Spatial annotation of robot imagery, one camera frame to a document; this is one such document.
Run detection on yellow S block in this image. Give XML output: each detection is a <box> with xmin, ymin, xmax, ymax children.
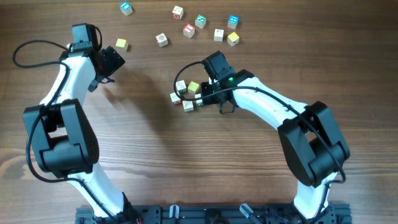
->
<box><xmin>187</xmin><ymin>81</ymin><xmax>200</xmax><ymax>95</ymax></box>

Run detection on green N block number 8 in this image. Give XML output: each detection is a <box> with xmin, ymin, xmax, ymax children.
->
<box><xmin>195</xmin><ymin>93</ymin><xmax>203</xmax><ymax>106</ymax></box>

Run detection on green V block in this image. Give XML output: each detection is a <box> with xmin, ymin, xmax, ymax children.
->
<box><xmin>175</xmin><ymin>80</ymin><xmax>187</xmax><ymax>94</ymax></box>

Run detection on yellow W block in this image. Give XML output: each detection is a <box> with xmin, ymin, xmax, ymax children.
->
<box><xmin>182</xmin><ymin>100</ymin><xmax>194</xmax><ymax>112</ymax></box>

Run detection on red A block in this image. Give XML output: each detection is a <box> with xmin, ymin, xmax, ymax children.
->
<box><xmin>170</xmin><ymin>93</ymin><xmax>182</xmax><ymax>105</ymax></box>

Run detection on red I block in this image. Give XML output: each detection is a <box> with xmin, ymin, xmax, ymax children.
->
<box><xmin>183</xmin><ymin>24</ymin><xmax>195</xmax><ymax>39</ymax></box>

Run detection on red shell block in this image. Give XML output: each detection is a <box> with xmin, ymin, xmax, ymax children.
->
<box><xmin>155</xmin><ymin>33</ymin><xmax>168</xmax><ymax>47</ymax></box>

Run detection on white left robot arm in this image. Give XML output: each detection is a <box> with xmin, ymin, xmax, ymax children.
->
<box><xmin>23</xmin><ymin>23</ymin><xmax>141</xmax><ymax>223</ymax></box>

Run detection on yellow-top block number 3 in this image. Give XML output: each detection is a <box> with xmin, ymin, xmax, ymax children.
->
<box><xmin>115</xmin><ymin>39</ymin><xmax>129</xmax><ymax>52</ymax></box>

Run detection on yellow-top block right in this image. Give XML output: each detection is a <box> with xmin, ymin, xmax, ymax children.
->
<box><xmin>227</xmin><ymin>32</ymin><xmax>239</xmax><ymax>46</ymax></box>

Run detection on blue Z block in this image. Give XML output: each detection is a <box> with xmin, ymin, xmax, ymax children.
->
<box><xmin>213</xmin><ymin>29</ymin><xmax>224</xmax><ymax>42</ymax></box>

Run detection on blue-top block right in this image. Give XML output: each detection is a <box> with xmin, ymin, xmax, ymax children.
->
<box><xmin>228</xmin><ymin>15</ymin><xmax>239</xmax><ymax>29</ymax></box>

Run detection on blue-top block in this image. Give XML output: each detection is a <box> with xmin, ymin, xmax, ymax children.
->
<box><xmin>228</xmin><ymin>15</ymin><xmax>239</xmax><ymax>29</ymax></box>
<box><xmin>119</xmin><ymin>2</ymin><xmax>132</xmax><ymax>16</ymax></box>

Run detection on blue-top block far left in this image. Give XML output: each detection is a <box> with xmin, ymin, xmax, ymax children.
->
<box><xmin>119</xmin><ymin>2</ymin><xmax>132</xmax><ymax>16</ymax></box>

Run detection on green N top block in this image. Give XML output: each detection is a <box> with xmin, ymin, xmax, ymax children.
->
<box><xmin>195</xmin><ymin>14</ymin><xmax>206</xmax><ymax>29</ymax></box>

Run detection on red M block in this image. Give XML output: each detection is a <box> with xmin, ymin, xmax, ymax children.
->
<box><xmin>172</xmin><ymin>6</ymin><xmax>184</xmax><ymax>20</ymax></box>

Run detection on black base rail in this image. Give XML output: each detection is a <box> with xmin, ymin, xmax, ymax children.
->
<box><xmin>75</xmin><ymin>203</ymin><xmax>353</xmax><ymax>224</ymax></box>

